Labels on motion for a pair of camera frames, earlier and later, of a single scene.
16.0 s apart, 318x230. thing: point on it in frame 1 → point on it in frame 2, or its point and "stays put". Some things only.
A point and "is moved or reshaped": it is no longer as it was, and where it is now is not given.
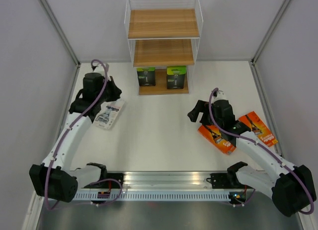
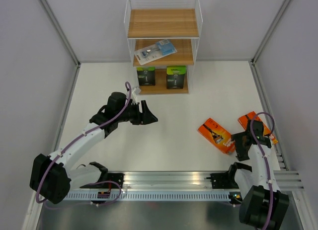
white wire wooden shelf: [164, 32] stays put
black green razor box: [146, 76] stays put
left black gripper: [116, 92] → [146, 117]
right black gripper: [202, 107] → [241, 155]
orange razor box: [213, 134] stays put
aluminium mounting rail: [150, 182] stays put
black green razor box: [175, 77] stays put
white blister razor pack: [108, 113] is moved or reshaped
